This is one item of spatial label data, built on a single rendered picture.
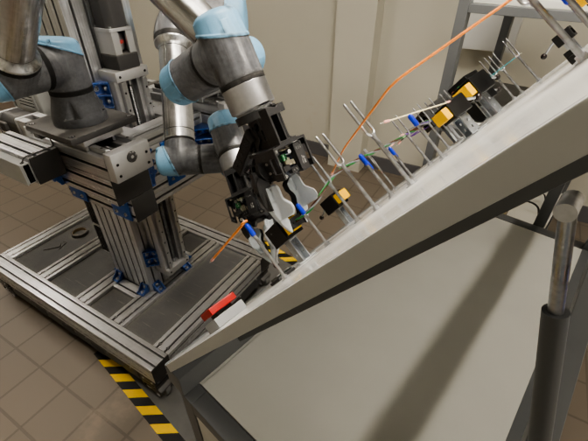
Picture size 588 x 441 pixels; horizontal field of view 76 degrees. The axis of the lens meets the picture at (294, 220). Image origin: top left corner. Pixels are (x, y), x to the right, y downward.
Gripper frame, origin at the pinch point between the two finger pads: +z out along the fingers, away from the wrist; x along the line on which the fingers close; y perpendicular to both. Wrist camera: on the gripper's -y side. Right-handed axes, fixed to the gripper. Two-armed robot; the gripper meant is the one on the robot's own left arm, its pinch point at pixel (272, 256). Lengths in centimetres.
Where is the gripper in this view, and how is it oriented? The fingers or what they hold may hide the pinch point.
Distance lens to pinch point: 80.7
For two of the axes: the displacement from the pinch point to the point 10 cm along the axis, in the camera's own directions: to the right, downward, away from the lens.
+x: 8.9, -3.9, -2.3
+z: 3.3, 9.0, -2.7
